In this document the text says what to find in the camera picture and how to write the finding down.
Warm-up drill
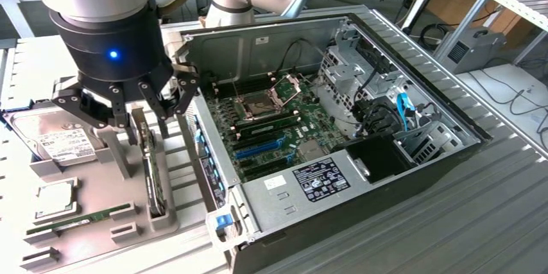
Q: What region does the green motherboard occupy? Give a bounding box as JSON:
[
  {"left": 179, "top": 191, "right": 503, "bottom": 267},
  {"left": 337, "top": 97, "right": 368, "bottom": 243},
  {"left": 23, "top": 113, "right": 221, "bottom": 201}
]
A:
[{"left": 203, "top": 73, "right": 356, "bottom": 184}]

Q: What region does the aluminium frame table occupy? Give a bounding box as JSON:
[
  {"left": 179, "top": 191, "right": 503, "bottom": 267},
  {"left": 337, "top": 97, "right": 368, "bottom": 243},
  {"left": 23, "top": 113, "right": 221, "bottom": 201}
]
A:
[{"left": 432, "top": 0, "right": 548, "bottom": 66}]

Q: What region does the grey box device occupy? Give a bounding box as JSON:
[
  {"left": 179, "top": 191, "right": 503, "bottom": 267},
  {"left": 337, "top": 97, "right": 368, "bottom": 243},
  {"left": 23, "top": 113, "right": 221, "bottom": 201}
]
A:
[{"left": 444, "top": 28, "right": 509, "bottom": 75}]

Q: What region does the blue expansion slot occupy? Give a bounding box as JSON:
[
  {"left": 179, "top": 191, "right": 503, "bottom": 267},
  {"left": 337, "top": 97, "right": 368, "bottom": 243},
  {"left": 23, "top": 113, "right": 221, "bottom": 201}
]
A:
[{"left": 233, "top": 139, "right": 284, "bottom": 160}]

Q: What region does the blue case latch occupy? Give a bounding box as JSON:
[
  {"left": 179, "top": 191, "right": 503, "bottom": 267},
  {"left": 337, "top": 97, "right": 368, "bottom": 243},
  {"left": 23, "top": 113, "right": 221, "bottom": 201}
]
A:
[{"left": 212, "top": 214, "right": 233, "bottom": 232}]

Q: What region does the silver disk bay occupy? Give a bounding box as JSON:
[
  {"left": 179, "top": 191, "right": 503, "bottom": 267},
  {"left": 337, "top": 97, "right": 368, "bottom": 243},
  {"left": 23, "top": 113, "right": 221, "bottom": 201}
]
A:
[{"left": 391, "top": 119, "right": 483, "bottom": 167}]

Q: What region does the coiled black cable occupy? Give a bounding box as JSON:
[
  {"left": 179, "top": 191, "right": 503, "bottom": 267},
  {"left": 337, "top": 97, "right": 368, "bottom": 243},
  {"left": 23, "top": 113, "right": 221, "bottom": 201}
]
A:
[{"left": 417, "top": 22, "right": 449, "bottom": 51}]

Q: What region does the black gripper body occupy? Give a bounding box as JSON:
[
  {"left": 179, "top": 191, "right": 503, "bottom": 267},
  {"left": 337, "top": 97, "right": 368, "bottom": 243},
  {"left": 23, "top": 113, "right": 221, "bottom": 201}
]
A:
[{"left": 48, "top": 0, "right": 173, "bottom": 91}]

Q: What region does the thin metal locking lever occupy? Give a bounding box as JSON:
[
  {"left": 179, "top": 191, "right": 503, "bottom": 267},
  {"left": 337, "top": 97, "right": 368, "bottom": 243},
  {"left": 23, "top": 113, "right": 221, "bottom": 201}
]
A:
[{"left": 229, "top": 71, "right": 241, "bottom": 103}]

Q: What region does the black expansion slot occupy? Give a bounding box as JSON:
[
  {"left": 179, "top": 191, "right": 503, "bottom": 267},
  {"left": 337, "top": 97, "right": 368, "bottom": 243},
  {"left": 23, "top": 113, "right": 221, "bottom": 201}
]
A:
[
  {"left": 243, "top": 160, "right": 297, "bottom": 181},
  {"left": 239, "top": 151, "right": 292, "bottom": 169}
]

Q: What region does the black power wire bundle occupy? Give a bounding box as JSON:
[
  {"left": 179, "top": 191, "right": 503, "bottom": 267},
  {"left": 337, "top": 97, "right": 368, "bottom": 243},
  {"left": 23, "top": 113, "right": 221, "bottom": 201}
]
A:
[{"left": 353, "top": 96, "right": 408, "bottom": 137}]

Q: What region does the graphics card with black fan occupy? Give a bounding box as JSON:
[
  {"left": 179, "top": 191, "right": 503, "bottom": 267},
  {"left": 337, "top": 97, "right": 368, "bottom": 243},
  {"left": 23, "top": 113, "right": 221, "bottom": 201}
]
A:
[{"left": 129, "top": 105, "right": 168, "bottom": 217}]

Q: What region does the black RAM slot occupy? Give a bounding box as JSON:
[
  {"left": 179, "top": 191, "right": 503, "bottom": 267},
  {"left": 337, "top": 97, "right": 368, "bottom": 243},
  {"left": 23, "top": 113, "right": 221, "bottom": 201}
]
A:
[
  {"left": 212, "top": 77, "right": 273, "bottom": 94},
  {"left": 235, "top": 128, "right": 295, "bottom": 147},
  {"left": 213, "top": 83, "right": 276, "bottom": 99},
  {"left": 231, "top": 109, "right": 300, "bottom": 130}
]

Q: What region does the CPU socket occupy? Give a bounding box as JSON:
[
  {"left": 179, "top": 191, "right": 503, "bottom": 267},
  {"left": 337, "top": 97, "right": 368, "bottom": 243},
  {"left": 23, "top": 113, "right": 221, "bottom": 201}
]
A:
[{"left": 233, "top": 90, "right": 279, "bottom": 121}]

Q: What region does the green RAM stick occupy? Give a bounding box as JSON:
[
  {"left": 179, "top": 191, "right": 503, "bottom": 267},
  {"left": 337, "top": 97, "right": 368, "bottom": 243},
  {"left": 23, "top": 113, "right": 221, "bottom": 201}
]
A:
[
  {"left": 236, "top": 118, "right": 303, "bottom": 139},
  {"left": 25, "top": 202, "right": 132, "bottom": 235}
]

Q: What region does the silver CPU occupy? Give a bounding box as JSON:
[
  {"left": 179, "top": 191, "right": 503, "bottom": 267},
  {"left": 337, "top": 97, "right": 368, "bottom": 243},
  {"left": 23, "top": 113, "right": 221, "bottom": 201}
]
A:
[{"left": 33, "top": 182, "right": 75, "bottom": 219}]

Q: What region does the black open PC case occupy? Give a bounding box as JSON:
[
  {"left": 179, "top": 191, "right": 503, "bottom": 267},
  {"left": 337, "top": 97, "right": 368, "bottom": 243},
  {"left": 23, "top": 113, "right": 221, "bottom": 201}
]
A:
[{"left": 164, "top": 12, "right": 493, "bottom": 274}]

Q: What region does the silver drive cage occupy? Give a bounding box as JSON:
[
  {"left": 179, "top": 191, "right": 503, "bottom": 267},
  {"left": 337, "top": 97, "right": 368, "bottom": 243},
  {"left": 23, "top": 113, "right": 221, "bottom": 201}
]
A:
[{"left": 319, "top": 23, "right": 433, "bottom": 134}]

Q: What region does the black looped cable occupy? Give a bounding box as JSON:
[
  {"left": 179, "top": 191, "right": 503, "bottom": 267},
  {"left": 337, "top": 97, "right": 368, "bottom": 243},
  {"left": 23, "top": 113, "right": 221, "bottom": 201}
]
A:
[{"left": 280, "top": 39, "right": 323, "bottom": 73}]

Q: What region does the thin black cable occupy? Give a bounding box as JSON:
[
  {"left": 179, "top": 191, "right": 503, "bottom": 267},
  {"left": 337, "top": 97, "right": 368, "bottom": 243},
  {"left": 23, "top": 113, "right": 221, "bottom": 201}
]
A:
[{"left": 465, "top": 68, "right": 548, "bottom": 117}]

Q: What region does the metal socket cover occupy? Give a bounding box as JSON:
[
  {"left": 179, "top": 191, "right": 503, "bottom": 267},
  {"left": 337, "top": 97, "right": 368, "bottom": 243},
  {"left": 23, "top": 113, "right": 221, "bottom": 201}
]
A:
[{"left": 267, "top": 73, "right": 303, "bottom": 108}]

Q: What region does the blue wire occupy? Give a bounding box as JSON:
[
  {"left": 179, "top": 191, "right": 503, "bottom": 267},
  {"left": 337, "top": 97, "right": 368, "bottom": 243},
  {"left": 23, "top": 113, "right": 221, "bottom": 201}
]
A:
[{"left": 396, "top": 90, "right": 415, "bottom": 133}]

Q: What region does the silver hard disk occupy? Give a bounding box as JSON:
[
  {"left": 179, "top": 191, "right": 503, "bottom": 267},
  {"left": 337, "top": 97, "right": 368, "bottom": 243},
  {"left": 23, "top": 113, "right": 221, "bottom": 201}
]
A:
[{"left": 11, "top": 107, "right": 97, "bottom": 167}]

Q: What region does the grey parts rack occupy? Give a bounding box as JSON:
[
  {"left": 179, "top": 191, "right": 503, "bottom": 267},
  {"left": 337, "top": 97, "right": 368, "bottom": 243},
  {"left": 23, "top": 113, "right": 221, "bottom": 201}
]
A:
[{"left": 19, "top": 115, "right": 181, "bottom": 271}]

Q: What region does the silver power supply unit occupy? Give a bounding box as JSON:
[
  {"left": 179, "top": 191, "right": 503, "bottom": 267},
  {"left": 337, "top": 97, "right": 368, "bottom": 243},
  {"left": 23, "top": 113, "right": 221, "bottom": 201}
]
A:
[{"left": 233, "top": 149, "right": 376, "bottom": 235}]

